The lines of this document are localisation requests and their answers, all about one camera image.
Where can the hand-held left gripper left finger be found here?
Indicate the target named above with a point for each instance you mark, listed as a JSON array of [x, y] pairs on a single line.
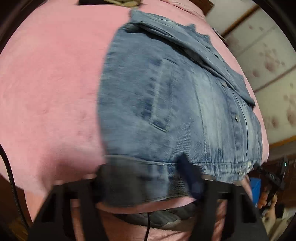
[[104, 183]]

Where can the blue denim jacket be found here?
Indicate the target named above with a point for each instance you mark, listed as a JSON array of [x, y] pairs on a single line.
[[185, 104]]

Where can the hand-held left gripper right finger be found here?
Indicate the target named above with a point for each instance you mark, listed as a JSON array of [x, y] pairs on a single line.
[[192, 180]]

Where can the grey cloth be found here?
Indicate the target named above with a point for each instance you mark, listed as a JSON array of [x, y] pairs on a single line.
[[150, 217]]

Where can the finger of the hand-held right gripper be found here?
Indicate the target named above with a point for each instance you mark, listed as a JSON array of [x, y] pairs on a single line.
[[269, 175]]

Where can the blue plastic object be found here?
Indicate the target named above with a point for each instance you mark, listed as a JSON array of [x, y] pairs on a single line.
[[255, 190]]

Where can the bed with pink sheet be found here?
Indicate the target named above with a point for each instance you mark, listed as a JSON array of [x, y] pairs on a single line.
[[57, 81]]

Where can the dark wooden nightstand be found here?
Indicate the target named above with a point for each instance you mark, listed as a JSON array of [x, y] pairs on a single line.
[[208, 7]]

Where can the person's right forearm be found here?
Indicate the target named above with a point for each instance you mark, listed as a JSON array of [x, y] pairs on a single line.
[[277, 220]]

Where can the person's right hand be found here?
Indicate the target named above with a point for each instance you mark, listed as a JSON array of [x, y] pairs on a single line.
[[262, 201]]

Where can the floral sliding wardrobe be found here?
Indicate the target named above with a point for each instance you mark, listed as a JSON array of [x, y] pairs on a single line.
[[272, 69]]

